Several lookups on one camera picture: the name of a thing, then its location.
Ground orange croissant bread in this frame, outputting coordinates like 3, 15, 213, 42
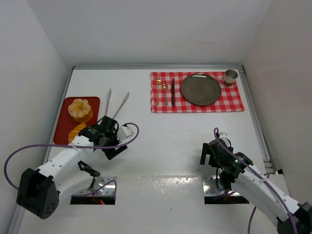
68, 122, 86, 144

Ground metal serving tongs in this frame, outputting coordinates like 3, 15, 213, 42
104, 89, 130, 119

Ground round flower-shaped bread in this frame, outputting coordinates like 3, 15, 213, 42
68, 98, 93, 123

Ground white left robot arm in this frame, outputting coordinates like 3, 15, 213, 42
17, 117, 133, 219

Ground red plastic tray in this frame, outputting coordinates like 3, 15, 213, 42
53, 97, 100, 145

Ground dark round plate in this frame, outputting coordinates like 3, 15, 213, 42
181, 73, 221, 106

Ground red white checkered cloth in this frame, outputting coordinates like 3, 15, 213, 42
151, 72, 245, 113

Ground gold fork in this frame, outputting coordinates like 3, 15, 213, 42
156, 77, 161, 106

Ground gold silver spoon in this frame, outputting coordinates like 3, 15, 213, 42
162, 81, 168, 106

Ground black knife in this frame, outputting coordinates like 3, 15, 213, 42
171, 79, 175, 107

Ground metal cup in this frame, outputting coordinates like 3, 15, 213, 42
222, 70, 238, 87

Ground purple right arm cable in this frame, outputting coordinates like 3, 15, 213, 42
214, 127, 302, 234

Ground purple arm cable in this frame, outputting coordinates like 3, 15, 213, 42
3, 122, 140, 195
214, 127, 302, 234

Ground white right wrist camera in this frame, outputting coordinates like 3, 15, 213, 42
218, 132, 228, 138

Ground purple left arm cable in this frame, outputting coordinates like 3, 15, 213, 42
3, 122, 140, 195

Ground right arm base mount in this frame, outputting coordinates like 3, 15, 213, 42
202, 176, 249, 205

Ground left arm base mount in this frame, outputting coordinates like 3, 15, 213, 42
70, 176, 117, 205

